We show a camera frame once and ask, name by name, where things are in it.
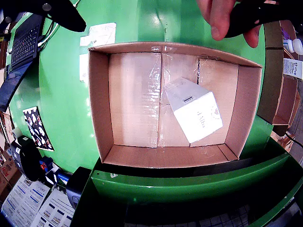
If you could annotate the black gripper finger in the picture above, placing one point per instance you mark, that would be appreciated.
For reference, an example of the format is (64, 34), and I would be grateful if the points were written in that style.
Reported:
(59, 11)
(265, 11)

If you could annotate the white d'Alba carton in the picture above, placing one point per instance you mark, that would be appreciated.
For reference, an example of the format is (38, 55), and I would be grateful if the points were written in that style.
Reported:
(196, 113)

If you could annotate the divided cardboard box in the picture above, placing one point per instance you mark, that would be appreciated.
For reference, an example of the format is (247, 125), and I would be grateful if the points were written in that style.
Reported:
(271, 82)

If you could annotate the shallow cardboard tray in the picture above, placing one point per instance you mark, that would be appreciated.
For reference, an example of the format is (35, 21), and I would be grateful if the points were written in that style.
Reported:
(132, 94)

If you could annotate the printed brown cardboard box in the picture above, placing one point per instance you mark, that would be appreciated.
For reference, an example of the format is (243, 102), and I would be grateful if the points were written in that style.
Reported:
(284, 142)

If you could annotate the brown box red print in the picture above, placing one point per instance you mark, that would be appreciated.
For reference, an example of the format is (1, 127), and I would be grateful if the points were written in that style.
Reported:
(7, 170)

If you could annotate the black box device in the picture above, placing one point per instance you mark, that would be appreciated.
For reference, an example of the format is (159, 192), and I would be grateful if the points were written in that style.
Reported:
(78, 184)

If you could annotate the bare human hand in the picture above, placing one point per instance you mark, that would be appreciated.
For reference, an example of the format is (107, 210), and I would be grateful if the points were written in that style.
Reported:
(220, 16)

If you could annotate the white plastic bottle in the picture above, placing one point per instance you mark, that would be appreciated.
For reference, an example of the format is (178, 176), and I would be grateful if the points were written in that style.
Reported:
(294, 45)

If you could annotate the white scribbled paper patch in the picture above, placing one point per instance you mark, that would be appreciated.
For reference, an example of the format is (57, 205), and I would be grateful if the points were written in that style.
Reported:
(101, 33)

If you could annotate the black laptop keyboard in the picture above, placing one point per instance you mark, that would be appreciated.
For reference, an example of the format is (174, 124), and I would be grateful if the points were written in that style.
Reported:
(23, 47)

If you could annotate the white printed small carton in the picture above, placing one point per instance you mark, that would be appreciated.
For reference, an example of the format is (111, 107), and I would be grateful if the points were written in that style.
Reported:
(292, 67)

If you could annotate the dark blue flat panel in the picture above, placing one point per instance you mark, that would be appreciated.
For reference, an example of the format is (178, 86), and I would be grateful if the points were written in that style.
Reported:
(11, 89)

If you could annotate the black patterned card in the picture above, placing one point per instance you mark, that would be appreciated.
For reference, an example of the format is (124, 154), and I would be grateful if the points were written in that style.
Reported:
(38, 130)

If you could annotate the black rounded pouch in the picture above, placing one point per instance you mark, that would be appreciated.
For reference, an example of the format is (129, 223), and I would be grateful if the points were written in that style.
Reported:
(30, 160)

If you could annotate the white printed paper sheet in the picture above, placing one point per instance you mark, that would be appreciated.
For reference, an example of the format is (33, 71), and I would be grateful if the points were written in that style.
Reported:
(54, 210)
(21, 203)

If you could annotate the green metal rack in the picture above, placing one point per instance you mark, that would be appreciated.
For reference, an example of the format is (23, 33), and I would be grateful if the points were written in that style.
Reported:
(165, 189)

